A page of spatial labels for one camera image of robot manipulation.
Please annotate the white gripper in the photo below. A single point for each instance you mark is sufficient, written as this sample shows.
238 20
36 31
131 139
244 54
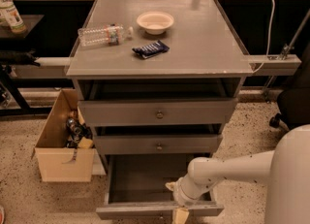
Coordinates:
178 196

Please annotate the grey bottom drawer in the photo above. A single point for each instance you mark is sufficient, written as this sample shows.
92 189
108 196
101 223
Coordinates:
137 185

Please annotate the grey drawer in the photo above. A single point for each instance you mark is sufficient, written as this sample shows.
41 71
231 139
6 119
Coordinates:
197 138
137 185
157 112

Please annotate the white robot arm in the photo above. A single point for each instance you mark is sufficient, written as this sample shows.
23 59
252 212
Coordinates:
285 170

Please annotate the grey middle drawer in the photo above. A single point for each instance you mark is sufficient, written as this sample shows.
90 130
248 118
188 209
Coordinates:
197 138

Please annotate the grey drawer cabinet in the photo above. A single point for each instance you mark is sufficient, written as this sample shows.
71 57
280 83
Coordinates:
204 60

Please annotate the grey top drawer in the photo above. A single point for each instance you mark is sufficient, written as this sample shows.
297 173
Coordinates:
157 112

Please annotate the yellow sponge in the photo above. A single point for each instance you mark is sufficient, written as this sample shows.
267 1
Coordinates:
85 143

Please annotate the dark items in box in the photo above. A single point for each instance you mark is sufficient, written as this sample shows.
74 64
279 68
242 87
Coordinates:
76 133

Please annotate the cardboard box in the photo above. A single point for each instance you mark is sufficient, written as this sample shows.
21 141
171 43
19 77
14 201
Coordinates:
58 163

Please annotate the black office chair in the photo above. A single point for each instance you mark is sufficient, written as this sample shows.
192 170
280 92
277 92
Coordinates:
294 102

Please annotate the dark blue snack packet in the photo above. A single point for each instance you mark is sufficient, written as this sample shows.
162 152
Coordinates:
152 49

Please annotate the clear plastic water bottle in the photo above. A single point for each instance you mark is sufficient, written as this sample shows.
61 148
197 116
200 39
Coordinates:
112 34

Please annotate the white paper bowl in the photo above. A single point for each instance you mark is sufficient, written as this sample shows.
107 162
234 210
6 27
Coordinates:
155 23

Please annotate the black side table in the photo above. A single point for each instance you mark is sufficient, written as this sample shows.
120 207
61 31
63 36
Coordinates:
8 58

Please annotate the metal clamp rod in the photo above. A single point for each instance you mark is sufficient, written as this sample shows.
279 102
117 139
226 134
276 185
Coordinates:
288 47

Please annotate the green label bottle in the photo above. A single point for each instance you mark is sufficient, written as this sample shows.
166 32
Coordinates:
11 15

